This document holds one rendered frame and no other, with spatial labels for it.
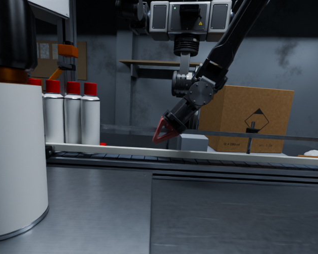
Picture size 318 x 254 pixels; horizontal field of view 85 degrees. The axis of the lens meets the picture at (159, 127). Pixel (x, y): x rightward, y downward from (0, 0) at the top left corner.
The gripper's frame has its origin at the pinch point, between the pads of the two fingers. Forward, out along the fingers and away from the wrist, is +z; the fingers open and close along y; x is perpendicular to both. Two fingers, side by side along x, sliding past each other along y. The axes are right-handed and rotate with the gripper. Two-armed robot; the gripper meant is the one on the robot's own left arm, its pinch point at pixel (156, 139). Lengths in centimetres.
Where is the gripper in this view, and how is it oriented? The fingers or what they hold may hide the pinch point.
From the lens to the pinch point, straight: 52.1
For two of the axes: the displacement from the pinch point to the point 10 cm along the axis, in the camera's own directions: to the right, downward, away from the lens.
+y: 0.1, 1.9, -9.8
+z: -6.8, 7.2, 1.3
